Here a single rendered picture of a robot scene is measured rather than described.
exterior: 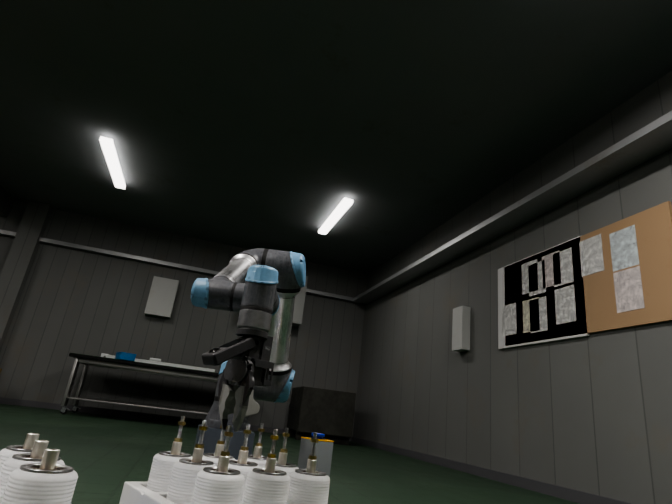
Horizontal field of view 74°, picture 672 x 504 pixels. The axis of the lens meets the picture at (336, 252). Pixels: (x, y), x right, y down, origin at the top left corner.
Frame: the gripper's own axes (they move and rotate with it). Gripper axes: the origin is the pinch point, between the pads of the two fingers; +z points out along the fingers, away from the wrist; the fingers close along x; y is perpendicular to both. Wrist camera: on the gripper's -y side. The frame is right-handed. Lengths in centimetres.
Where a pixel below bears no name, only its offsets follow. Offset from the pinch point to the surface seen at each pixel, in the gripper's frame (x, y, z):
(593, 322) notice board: -22, 310, -91
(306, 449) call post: 12.3, 40.7, 6.1
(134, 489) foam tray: 24.6, -2.8, 16.8
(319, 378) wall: 433, 544, -57
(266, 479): -5.3, 8.5, 10.0
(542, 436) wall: 26, 347, -7
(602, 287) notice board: -31, 304, -115
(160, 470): 21.1, 0.4, 12.4
